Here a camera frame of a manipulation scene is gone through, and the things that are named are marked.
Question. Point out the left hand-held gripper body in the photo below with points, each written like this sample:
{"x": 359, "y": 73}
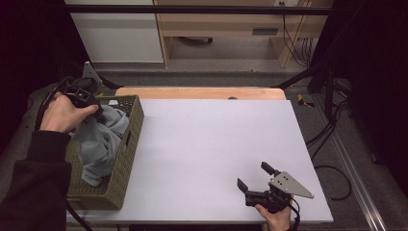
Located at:
{"x": 82, "y": 93}

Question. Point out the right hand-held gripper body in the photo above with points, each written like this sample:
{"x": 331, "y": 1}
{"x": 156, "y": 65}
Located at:
{"x": 279, "y": 191}

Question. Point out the grey cloth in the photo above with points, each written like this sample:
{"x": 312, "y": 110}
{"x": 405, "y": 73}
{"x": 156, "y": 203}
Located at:
{"x": 102, "y": 141}

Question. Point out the olive woven basket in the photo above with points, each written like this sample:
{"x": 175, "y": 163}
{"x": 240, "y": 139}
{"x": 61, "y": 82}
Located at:
{"x": 123, "y": 166}

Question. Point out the person's left hand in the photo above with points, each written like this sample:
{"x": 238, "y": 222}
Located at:
{"x": 62, "y": 114}

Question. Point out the person's right hand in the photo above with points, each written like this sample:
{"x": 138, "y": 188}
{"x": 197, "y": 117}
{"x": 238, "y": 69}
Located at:
{"x": 275, "y": 220}

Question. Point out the white tag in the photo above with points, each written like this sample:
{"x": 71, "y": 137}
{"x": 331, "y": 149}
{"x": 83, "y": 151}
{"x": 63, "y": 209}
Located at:
{"x": 113, "y": 102}

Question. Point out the white cabinet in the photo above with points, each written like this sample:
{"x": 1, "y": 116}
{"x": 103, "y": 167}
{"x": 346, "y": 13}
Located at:
{"x": 118, "y": 35}

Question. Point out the yellow and black tool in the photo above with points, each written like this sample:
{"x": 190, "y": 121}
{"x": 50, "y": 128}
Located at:
{"x": 303, "y": 101}

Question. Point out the black metal stand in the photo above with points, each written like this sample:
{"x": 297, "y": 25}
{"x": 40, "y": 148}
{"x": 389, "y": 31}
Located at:
{"x": 320, "y": 77}

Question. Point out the black metal crossbar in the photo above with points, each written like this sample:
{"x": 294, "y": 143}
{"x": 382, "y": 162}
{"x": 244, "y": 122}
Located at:
{"x": 192, "y": 9}

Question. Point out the wooden desk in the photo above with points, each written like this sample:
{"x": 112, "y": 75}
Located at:
{"x": 224, "y": 22}

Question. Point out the aluminium floor rail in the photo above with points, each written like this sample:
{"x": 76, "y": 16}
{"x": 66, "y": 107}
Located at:
{"x": 356, "y": 179}

